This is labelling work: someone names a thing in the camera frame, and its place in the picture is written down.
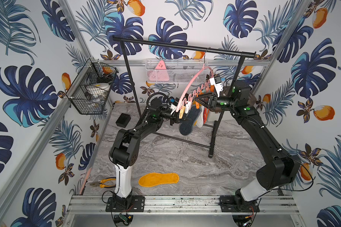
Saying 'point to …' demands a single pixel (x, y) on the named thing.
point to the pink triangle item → (160, 73)
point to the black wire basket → (88, 93)
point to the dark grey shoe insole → (185, 128)
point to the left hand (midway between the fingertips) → (189, 118)
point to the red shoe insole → (204, 115)
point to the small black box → (123, 120)
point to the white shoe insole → (200, 123)
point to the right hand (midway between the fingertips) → (196, 97)
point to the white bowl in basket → (100, 90)
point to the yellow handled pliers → (100, 183)
